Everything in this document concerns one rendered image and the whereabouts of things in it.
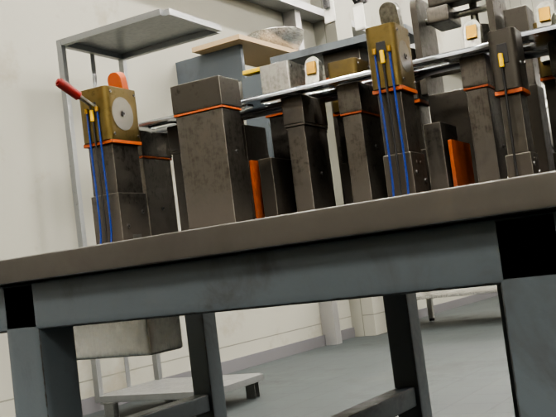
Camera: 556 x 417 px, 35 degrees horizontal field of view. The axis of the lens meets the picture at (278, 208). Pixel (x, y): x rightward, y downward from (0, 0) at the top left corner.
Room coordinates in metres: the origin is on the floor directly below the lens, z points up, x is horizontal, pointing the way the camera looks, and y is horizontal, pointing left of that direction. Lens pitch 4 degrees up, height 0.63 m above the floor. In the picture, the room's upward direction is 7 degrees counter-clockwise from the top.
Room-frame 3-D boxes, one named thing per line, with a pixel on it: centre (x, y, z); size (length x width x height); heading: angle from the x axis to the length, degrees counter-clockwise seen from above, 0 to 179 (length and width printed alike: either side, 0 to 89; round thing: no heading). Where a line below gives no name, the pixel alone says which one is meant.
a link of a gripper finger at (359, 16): (2.27, -0.27, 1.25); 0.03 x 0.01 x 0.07; 52
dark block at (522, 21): (1.89, -0.57, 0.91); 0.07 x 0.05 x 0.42; 152
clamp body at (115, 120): (1.90, 0.35, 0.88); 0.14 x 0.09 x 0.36; 152
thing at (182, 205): (2.05, 0.20, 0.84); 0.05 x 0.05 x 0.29; 62
